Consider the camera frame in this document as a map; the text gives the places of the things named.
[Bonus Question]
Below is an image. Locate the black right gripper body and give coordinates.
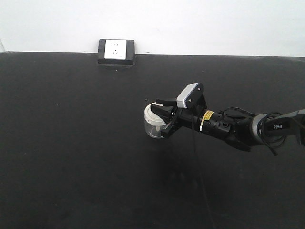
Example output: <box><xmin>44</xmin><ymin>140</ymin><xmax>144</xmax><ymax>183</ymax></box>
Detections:
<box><xmin>161</xmin><ymin>105</ymin><xmax>207</xmax><ymax>138</ymax></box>

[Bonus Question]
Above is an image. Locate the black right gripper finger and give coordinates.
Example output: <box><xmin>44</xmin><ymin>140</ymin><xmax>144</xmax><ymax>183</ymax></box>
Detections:
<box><xmin>156</xmin><ymin>98</ymin><xmax>177</xmax><ymax>107</ymax></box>
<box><xmin>151</xmin><ymin>105</ymin><xmax>176</xmax><ymax>123</ymax></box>

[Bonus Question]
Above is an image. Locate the glass jar with white lid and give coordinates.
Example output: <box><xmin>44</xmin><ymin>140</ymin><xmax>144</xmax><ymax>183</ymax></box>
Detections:
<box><xmin>144</xmin><ymin>102</ymin><xmax>166</xmax><ymax>139</ymax></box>

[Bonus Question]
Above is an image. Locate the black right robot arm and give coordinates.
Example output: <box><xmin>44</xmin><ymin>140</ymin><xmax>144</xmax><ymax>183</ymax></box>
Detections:
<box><xmin>150</xmin><ymin>95</ymin><xmax>305</xmax><ymax>156</ymax></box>

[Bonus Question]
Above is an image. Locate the black desktop socket box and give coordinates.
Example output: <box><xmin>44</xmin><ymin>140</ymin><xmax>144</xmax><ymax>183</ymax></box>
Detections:
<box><xmin>97</xmin><ymin>39</ymin><xmax>136</xmax><ymax>65</ymax></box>

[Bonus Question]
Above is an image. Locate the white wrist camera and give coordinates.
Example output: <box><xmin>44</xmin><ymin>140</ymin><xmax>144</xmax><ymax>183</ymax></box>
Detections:
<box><xmin>176</xmin><ymin>83</ymin><xmax>206</xmax><ymax>109</ymax></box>

